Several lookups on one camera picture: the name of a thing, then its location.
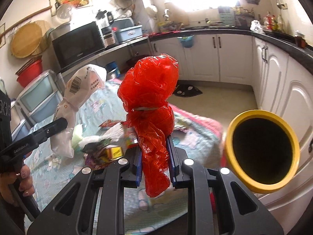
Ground blue plastic dish tub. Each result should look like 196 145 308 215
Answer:
115 25 143 43

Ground red plastic bag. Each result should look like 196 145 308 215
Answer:
117 54 179 197

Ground blue can on shelf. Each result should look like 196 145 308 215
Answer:
105 61 121 80

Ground brown glass jar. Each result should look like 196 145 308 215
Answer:
294 30 307 48

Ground black floor mat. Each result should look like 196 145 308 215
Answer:
173 84 203 98

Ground framed food picture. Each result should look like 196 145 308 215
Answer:
49 0 92 16

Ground black electric kettle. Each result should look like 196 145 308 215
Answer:
95 10 114 35

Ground plastic drawer cabinet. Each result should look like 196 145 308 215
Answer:
10 70 62 141

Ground yellow rimmed trash bin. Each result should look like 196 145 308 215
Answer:
223 109 300 194

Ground person's left hand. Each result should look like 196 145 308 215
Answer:
0 164 36 208

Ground white printed plastic bag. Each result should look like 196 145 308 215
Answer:
50 64 107 158

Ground cartoon print table cloth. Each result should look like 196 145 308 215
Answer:
23 78 224 235

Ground white tissue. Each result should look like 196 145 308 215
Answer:
78 122 124 149

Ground yellow small carton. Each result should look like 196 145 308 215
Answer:
103 146 123 162

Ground blue hanging basket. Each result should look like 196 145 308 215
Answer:
177 36 194 48

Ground red plastic basin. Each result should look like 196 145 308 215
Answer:
16 59 43 88

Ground black microwave oven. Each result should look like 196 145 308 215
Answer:
52 21 104 69

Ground round bamboo tray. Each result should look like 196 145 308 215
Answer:
11 20 51 58

